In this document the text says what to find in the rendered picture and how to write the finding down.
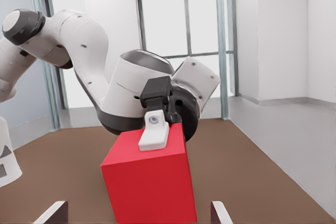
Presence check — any pale finger of the left gripper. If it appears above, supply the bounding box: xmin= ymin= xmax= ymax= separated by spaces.
xmin=138 ymin=76 xmax=173 ymax=152

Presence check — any right gripper pale right finger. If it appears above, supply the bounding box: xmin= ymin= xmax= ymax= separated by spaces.
xmin=211 ymin=200 xmax=233 ymax=224

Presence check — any silver frame post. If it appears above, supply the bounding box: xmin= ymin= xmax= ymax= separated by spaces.
xmin=214 ymin=0 xmax=229 ymax=121
xmin=26 ymin=0 xmax=61 ymax=132

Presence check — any right gripper pale left finger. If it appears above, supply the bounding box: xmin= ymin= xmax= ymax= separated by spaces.
xmin=33 ymin=200 xmax=69 ymax=224

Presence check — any red wooden cube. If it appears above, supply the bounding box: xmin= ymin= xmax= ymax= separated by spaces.
xmin=100 ymin=122 xmax=198 ymax=223

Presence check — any grey window frame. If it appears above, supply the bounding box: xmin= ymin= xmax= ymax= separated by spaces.
xmin=36 ymin=0 xmax=239 ymax=110

